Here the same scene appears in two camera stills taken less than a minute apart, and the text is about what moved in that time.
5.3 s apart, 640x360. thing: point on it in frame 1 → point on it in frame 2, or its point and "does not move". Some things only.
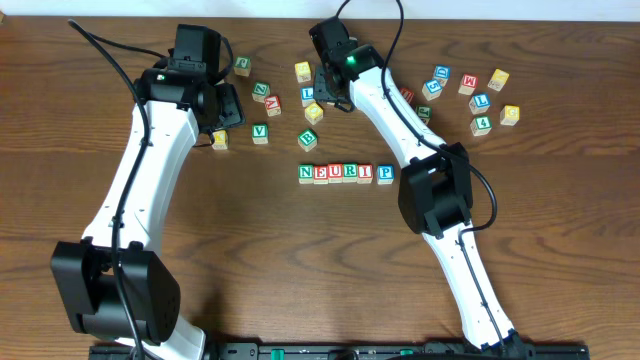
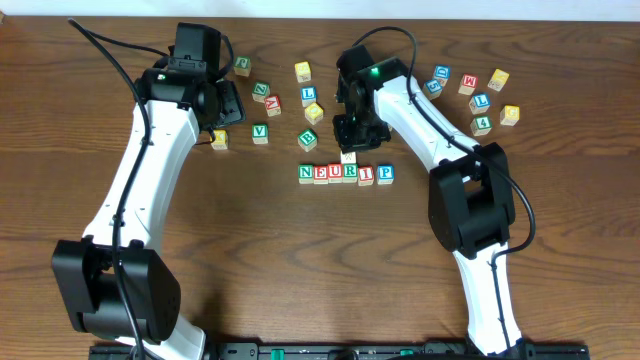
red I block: [365, 174] does not move
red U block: [335, 173] does not move
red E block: [320, 175] does not move
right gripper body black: [326, 87] → [360, 133]
